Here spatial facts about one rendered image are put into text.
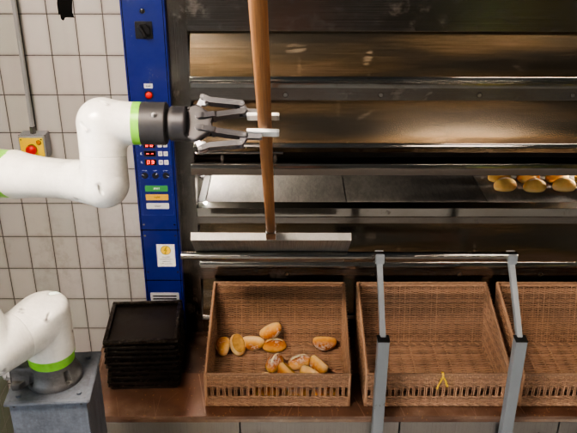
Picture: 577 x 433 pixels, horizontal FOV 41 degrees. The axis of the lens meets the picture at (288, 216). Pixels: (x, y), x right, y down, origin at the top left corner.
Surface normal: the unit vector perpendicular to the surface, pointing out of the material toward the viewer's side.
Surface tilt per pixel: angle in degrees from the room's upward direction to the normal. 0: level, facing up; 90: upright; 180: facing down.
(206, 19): 90
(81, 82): 90
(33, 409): 90
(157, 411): 0
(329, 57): 70
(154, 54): 90
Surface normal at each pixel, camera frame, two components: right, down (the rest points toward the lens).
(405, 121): 0.00, 0.11
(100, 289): 0.00, 0.44
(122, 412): 0.00, -0.90
